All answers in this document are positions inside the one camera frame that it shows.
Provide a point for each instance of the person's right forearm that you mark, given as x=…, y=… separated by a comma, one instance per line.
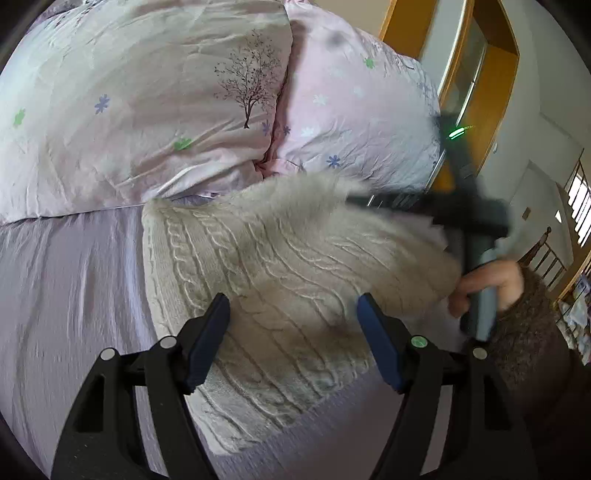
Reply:
x=535, y=360

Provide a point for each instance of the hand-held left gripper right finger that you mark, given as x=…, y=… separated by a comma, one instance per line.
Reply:
x=381, y=341

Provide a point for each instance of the wooden stair railing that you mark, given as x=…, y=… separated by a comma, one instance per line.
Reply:
x=554, y=258

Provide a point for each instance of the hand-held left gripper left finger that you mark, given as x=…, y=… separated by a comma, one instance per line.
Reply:
x=206, y=339

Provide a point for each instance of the large pink floral pillow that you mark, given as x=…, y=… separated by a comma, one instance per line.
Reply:
x=138, y=106

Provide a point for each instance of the person's right hand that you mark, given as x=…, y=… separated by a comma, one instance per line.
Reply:
x=491, y=284

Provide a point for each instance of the yellow wooden door frame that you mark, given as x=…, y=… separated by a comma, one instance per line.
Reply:
x=480, y=69

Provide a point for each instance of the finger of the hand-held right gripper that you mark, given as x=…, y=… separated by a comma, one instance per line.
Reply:
x=388, y=202

